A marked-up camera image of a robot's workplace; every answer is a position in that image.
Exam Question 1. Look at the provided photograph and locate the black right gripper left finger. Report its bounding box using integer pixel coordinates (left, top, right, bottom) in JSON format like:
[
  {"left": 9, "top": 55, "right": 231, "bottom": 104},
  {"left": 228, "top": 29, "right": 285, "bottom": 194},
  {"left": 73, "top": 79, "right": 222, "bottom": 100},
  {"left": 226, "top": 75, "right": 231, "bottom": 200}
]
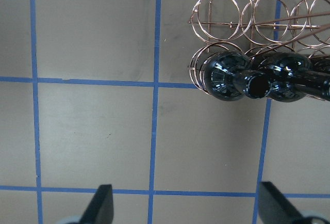
[{"left": 79, "top": 184, "right": 114, "bottom": 224}]

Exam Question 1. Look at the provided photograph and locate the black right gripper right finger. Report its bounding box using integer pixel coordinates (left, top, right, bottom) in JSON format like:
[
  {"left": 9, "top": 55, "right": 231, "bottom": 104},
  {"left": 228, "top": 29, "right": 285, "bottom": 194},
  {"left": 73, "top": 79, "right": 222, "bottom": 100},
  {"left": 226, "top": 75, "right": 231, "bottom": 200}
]
[{"left": 258, "top": 181, "right": 306, "bottom": 224}]

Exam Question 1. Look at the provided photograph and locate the free black wine bottle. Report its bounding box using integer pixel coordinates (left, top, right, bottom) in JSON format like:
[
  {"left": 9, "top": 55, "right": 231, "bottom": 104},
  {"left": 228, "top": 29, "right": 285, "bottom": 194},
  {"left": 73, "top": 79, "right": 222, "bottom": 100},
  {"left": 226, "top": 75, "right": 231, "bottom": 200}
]
[{"left": 252, "top": 52, "right": 329, "bottom": 103}]

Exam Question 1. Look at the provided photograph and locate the near black bottle in basket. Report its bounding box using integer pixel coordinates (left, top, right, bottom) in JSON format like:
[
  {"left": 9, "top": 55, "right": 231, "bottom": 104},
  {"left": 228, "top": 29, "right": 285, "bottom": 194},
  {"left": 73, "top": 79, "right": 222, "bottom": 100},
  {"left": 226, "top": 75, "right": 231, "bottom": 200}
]
[{"left": 200, "top": 51, "right": 273, "bottom": 102}]

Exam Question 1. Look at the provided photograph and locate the black bottle in basket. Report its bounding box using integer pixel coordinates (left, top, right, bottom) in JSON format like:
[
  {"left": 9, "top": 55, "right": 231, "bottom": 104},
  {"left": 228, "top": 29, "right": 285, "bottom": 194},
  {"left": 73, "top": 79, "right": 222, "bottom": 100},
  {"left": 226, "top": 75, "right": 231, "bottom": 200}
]
[
  {"left": 310, "top": 56, "right": 330, "bottom": 74},
  {"left": 200, "top": 51, "right": 273, "bottom": 102}
]

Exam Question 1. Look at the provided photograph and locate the far black bottle in basket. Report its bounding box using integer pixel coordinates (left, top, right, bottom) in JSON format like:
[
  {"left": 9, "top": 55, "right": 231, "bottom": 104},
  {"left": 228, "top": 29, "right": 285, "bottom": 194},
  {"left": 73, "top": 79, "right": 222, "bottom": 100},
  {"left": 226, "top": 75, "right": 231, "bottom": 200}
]
[{"left": 310, "top": 56, "right": 330, "bottom": 74}]

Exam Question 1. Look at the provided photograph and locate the copper wire wine basket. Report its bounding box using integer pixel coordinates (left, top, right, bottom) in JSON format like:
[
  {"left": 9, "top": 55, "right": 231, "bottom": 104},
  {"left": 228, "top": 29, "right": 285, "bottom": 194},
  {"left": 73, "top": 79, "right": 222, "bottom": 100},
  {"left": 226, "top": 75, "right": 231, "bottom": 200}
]
[{"left": 189, "top": 0, "right": 329, "bottom": 95}]

